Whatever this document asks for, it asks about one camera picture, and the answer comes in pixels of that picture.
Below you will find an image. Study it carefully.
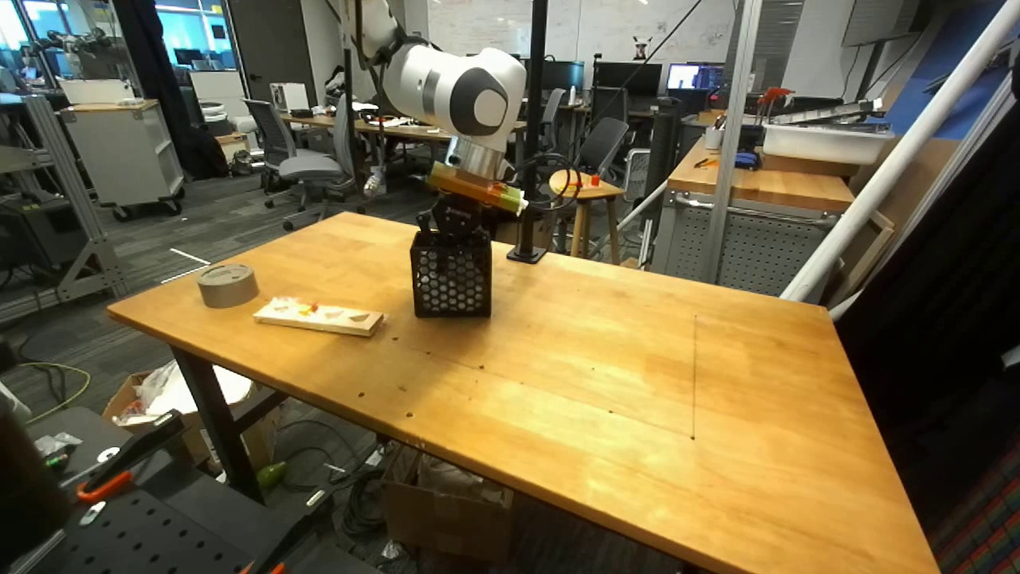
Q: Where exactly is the grey office chair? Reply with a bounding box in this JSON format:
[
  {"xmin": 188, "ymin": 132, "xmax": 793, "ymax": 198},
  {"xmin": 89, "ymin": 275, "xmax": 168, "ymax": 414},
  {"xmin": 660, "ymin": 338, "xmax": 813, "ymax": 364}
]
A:
[{"xmin": 242, "ymin": 94, "xmax": 350, "ymax": 232}]

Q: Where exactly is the wooden top workbench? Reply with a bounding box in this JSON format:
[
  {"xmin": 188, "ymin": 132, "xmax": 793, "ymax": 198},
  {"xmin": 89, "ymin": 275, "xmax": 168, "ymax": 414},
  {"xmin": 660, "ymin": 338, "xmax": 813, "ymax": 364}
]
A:
[{"xmin": 648, "ymin": 134, "xmax": 899, "ymax": 299}]

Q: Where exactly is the black perforated cart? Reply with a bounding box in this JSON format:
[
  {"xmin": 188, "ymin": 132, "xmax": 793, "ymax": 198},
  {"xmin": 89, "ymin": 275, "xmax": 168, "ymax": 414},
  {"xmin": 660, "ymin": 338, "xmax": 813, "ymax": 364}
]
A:
[{"xmin": 0, "ymin": 475, "xmax": 328, "ymax": 574}]

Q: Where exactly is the black pole stand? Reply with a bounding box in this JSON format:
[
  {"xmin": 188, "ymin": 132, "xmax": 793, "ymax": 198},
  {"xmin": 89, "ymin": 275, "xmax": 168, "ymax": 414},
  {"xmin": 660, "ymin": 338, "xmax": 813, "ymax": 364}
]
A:
[{"xmin": 504, "ymin": 0, "xmax": 554, "ymax": 269}]

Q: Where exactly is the wooden stool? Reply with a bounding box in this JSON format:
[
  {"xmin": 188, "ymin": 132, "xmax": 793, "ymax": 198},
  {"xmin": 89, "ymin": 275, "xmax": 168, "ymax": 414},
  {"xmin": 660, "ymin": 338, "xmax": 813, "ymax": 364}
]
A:
[{"xmin": 546, "ymin": 167, "xmax": 627, "ymax": 264}]

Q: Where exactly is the orange black clamp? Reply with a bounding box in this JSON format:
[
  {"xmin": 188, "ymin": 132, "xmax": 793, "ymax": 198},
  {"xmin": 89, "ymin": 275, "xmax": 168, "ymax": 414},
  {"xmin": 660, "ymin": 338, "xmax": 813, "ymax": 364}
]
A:
[{"xmin": 74, "ymin": 463, "xmax": 140, "ymax": 507}]

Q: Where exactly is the wooden shape puzzle block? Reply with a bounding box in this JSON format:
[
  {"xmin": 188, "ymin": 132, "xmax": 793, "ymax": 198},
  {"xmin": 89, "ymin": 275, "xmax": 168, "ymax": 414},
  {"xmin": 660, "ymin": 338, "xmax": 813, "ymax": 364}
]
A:
[{"xmin": 252, "ymin": 293, "xmax": 386, "ymax": 342}]

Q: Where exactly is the black curtain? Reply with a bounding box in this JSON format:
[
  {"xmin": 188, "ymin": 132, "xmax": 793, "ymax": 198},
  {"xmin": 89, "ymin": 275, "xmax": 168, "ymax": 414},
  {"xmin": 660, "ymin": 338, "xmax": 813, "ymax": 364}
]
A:
[{"xmin": 833, "ymin": 106, "xmax": 1020, "ymax": 524}]

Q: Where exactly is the silver upright post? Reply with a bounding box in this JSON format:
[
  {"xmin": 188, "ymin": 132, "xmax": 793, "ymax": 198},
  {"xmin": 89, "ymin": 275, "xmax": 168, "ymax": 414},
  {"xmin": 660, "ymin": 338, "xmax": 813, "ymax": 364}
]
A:
[{"xmin": 705, "ymin": 0, "xmax": 766, "ymax": 286}]

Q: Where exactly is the white wheeled cabinet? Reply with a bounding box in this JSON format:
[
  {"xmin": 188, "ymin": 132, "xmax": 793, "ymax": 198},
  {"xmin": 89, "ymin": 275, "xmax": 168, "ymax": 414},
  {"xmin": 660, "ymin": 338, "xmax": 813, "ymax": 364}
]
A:
[{"xmin": 55, "ymin": 94, "xmax": 188, "ymax": 222}]

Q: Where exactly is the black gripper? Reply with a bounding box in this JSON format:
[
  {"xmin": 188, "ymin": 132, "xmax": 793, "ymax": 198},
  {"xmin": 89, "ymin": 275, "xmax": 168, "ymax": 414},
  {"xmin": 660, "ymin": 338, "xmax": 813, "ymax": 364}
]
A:
[{"xmin": 422, "ymin": 189, "xmax": 493, "ymax": 249}]

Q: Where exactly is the dark mesh office chair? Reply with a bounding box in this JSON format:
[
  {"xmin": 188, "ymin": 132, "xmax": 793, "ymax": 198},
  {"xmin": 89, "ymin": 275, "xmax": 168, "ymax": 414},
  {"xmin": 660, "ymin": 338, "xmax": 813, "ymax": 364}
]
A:
[{"xmin": 577, "ymin": 111, "xmax": 635, "ymax": 178}]

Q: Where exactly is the grey metal rack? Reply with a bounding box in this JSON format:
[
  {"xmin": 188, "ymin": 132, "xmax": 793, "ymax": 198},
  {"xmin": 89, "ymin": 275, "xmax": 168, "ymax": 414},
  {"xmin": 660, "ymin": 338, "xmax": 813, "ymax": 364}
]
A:
[{"xmin": 0, "ymin": 86, "xmax": 122, "ymax": 326}]

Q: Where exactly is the white slanted pole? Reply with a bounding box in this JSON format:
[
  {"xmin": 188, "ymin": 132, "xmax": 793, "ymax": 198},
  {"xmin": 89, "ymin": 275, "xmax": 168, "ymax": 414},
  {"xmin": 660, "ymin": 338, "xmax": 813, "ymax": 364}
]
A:
[{"xmin": 779, "ymin": 0, "xmax": 1020, "ymax": 305}]

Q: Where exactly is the cardboard box with white plastic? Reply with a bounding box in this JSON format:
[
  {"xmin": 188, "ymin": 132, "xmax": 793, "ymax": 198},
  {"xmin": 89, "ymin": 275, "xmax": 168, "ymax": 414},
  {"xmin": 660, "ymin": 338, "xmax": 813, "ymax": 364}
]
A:
[{"xmin": 99, "ymin": 358, "xmax": 259, "ymax": 445}]

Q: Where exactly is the black table leg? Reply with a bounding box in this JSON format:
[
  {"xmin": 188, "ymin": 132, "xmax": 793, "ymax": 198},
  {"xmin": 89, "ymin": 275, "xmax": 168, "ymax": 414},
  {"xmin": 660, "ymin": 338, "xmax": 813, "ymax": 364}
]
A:
[{"xmin": 165, "ymin": 343, "xmax": 271, "ymax": 502}]

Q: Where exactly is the computer monitor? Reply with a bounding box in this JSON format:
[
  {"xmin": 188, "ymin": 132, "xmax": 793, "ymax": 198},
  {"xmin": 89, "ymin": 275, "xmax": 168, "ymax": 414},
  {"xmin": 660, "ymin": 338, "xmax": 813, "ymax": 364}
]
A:
[{"xmin": 664, "ymin": 59, "xmax": 707, "ymax": 94}]

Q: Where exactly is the brown cardboard box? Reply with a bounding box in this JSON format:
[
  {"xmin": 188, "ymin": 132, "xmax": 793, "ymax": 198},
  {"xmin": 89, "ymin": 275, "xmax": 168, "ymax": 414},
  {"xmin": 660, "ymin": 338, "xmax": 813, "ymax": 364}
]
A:
[{"xmin": 380, "ymin": 465, "xmax": 520, "ymax": 567}]

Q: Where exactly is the black mesh box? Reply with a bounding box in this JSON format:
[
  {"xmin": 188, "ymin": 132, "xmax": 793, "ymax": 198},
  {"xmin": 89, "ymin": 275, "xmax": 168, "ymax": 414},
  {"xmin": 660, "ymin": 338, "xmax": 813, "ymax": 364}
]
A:
[{"xmin": 409, "ymin": 222, "xmax": 496, "ymax": 321}]

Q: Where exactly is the grey duct tape roll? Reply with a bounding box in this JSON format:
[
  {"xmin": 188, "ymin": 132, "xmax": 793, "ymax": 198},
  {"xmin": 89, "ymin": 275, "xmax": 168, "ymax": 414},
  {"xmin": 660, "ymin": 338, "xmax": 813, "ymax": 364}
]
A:
[{"xmin": 195, "ymin": 261, "xmax": 261, "ymax": 312}]

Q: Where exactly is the white bin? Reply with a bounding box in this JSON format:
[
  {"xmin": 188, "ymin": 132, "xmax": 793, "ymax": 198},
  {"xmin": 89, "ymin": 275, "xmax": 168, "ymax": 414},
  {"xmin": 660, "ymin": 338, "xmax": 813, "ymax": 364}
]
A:
[{"xmin": 760, "ymin": 111, "xmax": 899, "ymax": 170}]

